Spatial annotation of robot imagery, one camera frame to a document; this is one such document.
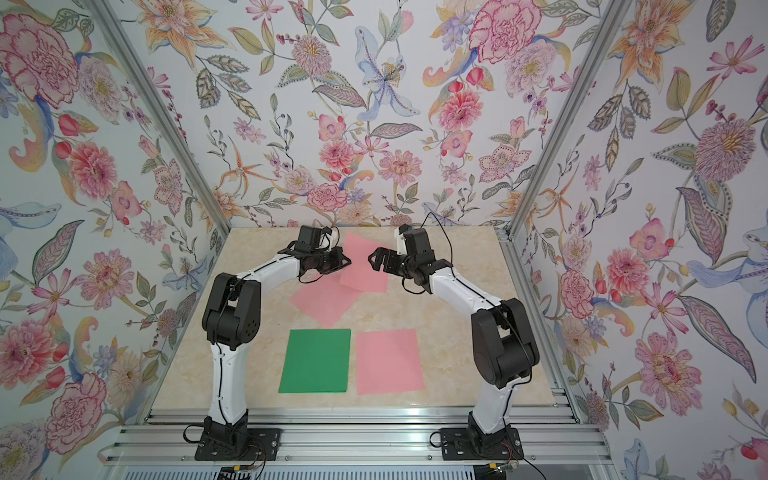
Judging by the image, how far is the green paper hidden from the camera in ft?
2.79

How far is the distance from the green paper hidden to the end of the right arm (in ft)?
0.92

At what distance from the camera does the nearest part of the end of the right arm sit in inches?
27.4
